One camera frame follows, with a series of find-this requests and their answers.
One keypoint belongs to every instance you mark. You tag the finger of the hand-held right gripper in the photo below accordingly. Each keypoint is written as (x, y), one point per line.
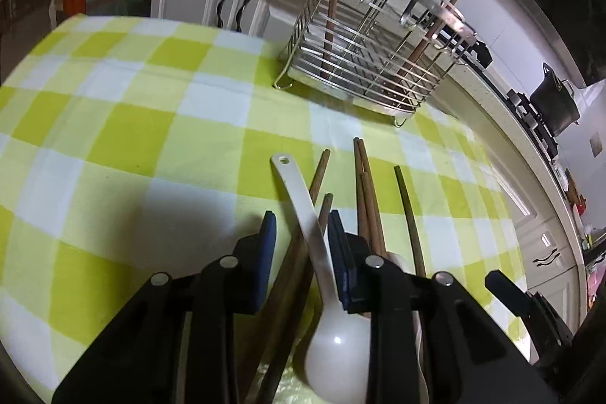
(511, 295)

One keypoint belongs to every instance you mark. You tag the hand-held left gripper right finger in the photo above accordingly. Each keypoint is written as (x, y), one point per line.
(340, 262)

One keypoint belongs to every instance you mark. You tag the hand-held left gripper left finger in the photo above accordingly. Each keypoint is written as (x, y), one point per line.
(265, 252)

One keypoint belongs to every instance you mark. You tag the dark chopstick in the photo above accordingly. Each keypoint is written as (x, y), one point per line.
(407, 214)

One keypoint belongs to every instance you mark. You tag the black gas stove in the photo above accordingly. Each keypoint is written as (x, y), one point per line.
(535, 124)

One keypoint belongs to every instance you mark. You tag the yellow white checked tablecloth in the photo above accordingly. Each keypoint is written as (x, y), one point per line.
(142, 124)

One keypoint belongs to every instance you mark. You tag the dark cooking pot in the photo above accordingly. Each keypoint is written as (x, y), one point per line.
(554, 101)

